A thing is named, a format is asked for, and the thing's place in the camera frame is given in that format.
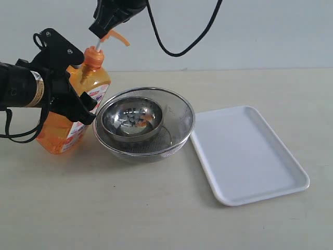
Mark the orange dish soap pump bottle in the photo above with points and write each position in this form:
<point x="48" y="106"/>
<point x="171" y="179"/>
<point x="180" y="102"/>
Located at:
<point x="64" y="128"/>

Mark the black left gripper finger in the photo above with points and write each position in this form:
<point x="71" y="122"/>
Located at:
<point x="80" y="108"/>

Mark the steel mesh strainer basket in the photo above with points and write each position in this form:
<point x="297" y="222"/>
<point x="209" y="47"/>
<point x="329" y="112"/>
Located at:
<point x="178" y="124"/>

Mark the small stainless steel bowl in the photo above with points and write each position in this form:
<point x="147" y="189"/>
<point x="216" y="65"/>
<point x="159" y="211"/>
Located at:
<point x="132" y="119"/>

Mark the white rectangular plastic tray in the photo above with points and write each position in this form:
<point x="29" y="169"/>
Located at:
<point x="243" y="158"/>

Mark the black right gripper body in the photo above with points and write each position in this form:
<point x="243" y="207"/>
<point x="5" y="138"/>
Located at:
<point x="112" y="13"/>

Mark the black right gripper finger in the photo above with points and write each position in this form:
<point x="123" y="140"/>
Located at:
<point x="100" y="28"/>

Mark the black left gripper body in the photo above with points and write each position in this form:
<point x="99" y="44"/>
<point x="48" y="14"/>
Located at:
<point x="55" y="56"/>

